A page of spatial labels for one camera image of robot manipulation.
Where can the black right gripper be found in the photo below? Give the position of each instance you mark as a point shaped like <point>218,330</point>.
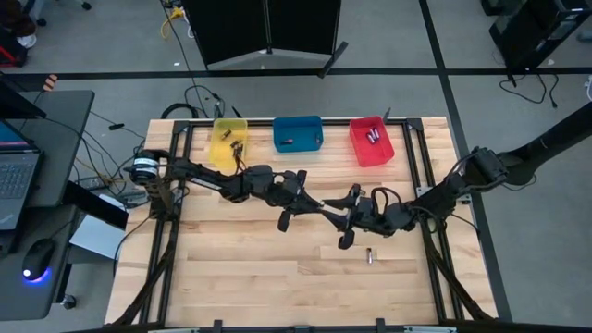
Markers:
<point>370,217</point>

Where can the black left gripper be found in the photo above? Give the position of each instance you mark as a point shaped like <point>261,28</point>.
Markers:
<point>277,189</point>

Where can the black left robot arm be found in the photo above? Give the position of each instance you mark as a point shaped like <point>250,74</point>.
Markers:
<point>203,182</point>

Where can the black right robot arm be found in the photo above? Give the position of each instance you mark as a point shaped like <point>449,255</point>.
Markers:
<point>439,194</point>

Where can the red plastic bin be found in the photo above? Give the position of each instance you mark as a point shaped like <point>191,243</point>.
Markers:
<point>374,155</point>

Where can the blue plastic bin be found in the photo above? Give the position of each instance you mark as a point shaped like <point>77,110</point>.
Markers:
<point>300,127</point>

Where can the yellow plastic bin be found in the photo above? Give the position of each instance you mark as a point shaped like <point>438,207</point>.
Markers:
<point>219,148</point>

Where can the black folding partition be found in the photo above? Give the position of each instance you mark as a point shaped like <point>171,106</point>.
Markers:
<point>231,28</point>

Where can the grey flat box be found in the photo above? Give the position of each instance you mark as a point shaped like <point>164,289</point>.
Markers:
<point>97,236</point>

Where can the grey power strip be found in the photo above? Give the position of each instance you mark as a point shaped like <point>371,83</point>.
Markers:
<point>92,182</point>

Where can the thick black stand pole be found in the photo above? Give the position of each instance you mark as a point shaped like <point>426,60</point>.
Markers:
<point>555,139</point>

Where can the dark grey desk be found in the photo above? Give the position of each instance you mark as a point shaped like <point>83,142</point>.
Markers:
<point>74,106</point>

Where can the black desk caster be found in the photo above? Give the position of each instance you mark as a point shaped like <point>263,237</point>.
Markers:
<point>69,302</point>

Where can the black computer mouse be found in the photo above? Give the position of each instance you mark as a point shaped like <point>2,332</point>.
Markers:
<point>39,259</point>

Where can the black equipment rack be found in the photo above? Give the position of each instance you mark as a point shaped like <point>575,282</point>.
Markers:
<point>532,28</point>

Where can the orange striped tag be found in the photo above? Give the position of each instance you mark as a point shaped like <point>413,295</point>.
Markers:
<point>50,82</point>

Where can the black laptop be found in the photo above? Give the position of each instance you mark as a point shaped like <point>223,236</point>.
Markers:
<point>18,180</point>

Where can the black office chair base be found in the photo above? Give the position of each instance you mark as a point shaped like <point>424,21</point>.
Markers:
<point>85,5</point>

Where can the black and red object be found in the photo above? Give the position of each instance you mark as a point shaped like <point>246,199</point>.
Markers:
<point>7,53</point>

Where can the person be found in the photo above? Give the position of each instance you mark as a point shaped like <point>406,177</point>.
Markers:
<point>18,23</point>

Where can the silver metal bracket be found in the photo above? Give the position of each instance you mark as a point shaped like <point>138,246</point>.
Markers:
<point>463,199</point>
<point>421,191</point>

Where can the black aluminium table frame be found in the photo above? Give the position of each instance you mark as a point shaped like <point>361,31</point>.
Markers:
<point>415,125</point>

